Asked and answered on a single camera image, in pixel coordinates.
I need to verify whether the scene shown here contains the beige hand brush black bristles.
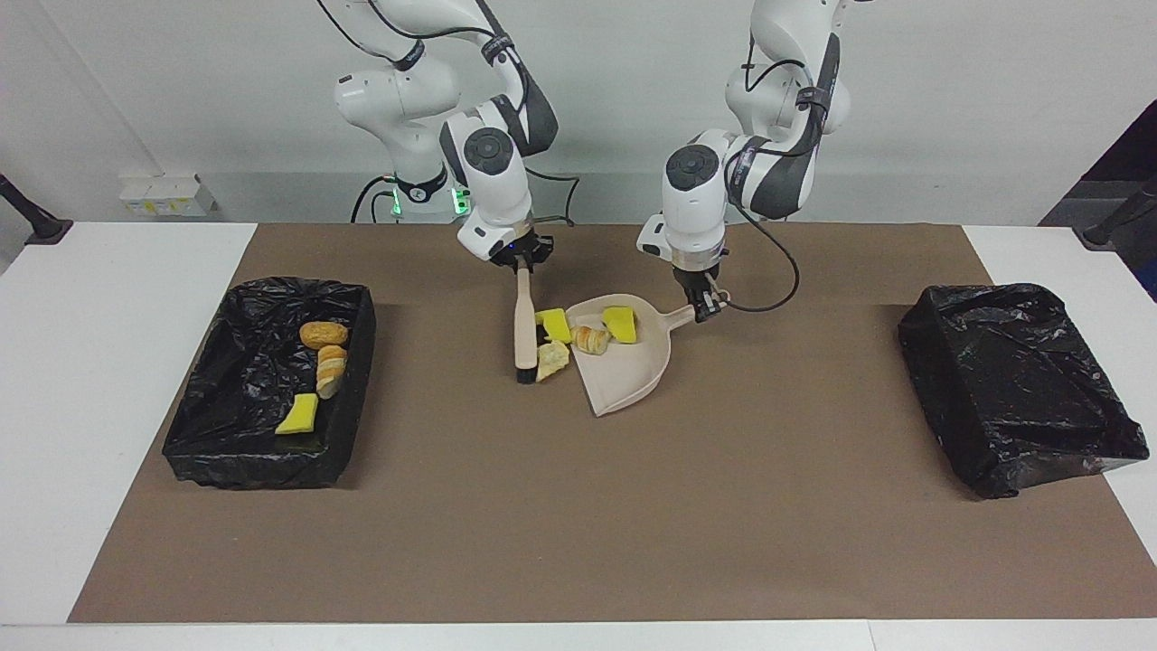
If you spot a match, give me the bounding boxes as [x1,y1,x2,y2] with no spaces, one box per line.
[513,262,541,385]

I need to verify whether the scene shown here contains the beige plastic dustpan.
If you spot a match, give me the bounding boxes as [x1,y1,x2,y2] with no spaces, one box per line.
[565,294,699,418]

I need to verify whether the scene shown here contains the brown bread roll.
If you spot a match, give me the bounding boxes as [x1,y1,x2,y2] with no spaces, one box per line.
[299,321,350,352]

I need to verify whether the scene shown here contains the pale layered bread chunk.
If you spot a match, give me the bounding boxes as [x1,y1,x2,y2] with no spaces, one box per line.
[315,344,349,400]

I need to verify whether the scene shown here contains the small yellow sponge piece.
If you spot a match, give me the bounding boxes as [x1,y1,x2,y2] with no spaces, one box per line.
[275,392,320,436]

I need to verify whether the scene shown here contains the black bag-lined bin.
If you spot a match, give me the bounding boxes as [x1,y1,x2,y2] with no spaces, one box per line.
[163,277,377,490]
[898,283,1150,500]

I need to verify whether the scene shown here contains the brown paper table mat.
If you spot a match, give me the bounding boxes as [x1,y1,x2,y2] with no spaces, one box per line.
[68,223,1157,625]

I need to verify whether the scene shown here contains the white power strip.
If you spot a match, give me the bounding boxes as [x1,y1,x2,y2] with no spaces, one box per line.
[118,175,218,218]

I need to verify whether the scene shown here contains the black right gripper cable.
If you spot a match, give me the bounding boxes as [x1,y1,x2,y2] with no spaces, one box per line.
[316,0,581,229]

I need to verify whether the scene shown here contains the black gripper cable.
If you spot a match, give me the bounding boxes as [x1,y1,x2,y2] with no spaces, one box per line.
[316,0,581,229]
[723,32,802,315]

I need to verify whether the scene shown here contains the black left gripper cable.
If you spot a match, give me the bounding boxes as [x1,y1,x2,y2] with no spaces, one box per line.
[723,32,802,315]

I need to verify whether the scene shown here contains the black right base cable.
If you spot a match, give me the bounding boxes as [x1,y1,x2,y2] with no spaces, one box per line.
[351,175,399,224]

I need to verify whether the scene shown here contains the black camera stand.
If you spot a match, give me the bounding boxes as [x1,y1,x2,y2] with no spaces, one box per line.
[1074,176,1157,251]
[0,172,73,245]

